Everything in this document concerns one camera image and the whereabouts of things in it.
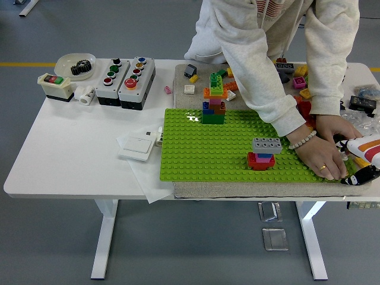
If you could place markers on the person's right hand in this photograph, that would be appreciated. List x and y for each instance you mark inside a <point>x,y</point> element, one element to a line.
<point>317,157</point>

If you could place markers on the robot right hand white shell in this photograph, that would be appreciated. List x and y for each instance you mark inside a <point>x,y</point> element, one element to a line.
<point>368,151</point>

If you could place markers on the person's left hand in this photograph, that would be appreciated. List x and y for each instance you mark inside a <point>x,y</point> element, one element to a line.
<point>329,126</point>

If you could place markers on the green studded baseplate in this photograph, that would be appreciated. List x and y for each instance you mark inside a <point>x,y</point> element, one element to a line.
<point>207,154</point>

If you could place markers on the person's left forearm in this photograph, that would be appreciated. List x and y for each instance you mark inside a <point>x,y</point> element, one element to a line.
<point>326,83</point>

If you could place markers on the yellow square toy brick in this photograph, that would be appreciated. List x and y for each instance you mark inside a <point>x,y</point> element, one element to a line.
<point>359,161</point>
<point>229,72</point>
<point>304,93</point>

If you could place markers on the red long toy brick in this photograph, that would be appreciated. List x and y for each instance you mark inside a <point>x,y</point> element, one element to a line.
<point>305,108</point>

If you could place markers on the light grey long toy brick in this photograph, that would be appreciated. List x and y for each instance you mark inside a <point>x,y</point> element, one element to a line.
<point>267,146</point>

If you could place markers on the blue flat toy brick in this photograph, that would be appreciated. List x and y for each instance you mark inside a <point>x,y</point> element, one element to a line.
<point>265,155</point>

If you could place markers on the magenta toy brick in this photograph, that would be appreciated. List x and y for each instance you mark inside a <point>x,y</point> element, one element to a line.
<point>299,83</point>

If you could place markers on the red wide toy brick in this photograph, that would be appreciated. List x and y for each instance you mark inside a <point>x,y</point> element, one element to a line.
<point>259,166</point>

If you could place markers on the dark grey slope toy brick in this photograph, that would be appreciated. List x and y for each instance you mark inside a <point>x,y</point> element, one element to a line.
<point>285,78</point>

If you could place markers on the dark grey long toy brick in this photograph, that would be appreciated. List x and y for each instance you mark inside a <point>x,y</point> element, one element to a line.
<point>285,67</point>

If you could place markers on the brown toy brick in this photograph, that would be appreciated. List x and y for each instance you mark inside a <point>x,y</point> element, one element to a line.
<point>281,60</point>
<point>220,110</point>

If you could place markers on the white wedge toy brick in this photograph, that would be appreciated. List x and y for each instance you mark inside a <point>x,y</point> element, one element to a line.
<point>230,95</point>

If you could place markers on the orange long toy brick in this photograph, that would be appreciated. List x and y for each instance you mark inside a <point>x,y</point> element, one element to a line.
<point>230,86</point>

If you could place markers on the dark green toy brick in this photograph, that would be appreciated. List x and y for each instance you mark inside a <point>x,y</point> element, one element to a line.
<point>212,118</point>

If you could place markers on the lime green toy brick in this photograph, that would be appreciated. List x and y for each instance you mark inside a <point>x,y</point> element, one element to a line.
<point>216,87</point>

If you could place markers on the orange flat toy brick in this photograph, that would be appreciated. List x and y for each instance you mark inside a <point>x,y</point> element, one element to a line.
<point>207,94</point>

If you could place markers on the small yellow toy brick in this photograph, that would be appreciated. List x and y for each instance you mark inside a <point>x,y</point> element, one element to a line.
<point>193,79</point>

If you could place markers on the white square toy brick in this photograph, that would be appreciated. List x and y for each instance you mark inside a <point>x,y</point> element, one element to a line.
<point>189,89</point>

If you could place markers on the small pink toy brick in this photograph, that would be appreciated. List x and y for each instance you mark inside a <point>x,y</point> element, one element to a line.
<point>168,90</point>

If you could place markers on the clear plastic bags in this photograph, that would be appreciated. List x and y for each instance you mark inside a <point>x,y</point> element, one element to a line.
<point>368,121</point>

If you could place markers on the black electronic device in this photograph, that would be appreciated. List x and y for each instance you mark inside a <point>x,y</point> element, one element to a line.
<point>362,102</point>

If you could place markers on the blue item in bag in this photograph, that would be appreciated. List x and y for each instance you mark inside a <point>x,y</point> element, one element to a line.
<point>368,90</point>

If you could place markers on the metal floor plate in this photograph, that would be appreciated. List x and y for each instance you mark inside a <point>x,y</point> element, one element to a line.
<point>274,239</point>
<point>270,212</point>

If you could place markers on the white table leg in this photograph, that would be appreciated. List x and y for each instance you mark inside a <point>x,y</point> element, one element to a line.
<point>314,246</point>
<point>105,237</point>

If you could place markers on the grey-brown mat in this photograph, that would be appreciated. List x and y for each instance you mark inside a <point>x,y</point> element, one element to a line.
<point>184,101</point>

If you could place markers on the person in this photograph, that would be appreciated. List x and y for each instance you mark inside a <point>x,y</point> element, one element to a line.
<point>213,29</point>

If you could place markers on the small white printed pipe fitting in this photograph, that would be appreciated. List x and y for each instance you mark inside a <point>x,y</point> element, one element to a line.
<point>159,138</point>

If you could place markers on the white paper sheet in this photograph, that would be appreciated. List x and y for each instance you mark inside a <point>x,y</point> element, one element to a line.
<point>148,181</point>

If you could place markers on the grey emergency stop control box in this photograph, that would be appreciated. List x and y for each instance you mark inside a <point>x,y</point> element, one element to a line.
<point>133,96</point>

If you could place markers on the grey three-button control box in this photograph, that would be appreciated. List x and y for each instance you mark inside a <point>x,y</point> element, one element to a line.
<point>112,90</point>

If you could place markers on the white pipe tee fitting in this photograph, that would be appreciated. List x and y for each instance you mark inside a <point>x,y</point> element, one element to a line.
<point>86,95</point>

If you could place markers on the black metal gear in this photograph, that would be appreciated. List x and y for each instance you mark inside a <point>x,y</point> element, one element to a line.
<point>77,70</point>
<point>86,64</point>

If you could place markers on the white plastic bowl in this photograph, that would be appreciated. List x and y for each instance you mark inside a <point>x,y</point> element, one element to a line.
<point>63,63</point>

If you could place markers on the white wall switch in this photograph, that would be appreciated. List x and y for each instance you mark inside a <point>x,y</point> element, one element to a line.
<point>136,145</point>

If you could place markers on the red green rocker switch box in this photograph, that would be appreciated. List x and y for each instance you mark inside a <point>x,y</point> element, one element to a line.
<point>56,89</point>

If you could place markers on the white frame foot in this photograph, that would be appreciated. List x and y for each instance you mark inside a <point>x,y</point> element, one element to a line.
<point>28,7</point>

